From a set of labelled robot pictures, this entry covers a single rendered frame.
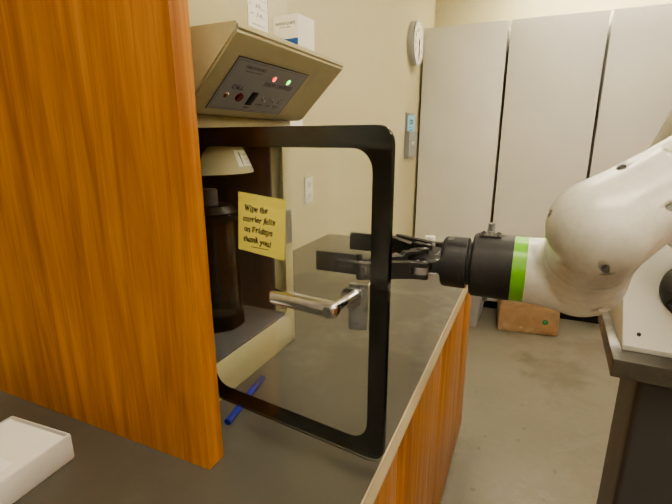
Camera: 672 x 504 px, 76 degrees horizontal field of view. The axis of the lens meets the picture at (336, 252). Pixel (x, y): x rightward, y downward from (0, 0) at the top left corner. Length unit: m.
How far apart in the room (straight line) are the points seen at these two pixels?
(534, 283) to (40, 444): 0.69
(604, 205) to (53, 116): 0.65
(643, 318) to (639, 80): 2.64
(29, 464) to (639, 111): 3.55
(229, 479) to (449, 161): 3.22
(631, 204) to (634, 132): 3.12
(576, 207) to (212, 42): 0.45
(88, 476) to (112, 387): 0.12
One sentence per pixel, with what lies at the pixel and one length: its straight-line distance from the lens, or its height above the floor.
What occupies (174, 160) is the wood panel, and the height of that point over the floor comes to 1.35.
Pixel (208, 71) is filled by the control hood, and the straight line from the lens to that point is 0.60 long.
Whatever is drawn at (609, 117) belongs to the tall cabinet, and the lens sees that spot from 3.60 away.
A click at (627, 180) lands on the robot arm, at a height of 1.33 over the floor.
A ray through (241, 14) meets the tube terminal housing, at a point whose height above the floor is 1.57.
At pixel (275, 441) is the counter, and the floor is 0.94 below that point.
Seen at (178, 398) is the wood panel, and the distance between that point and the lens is 0.65.
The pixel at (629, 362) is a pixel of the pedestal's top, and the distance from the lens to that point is 1.08.
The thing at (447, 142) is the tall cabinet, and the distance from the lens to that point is 3.62.
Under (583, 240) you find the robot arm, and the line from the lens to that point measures 0.50.
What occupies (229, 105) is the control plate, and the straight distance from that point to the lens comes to 0.68.
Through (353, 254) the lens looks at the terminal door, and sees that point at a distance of 0.48.
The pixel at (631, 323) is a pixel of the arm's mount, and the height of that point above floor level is 0.99.
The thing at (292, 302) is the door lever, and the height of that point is 1.20.
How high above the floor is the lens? 1.38
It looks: 15 degrees down
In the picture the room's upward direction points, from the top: straight up
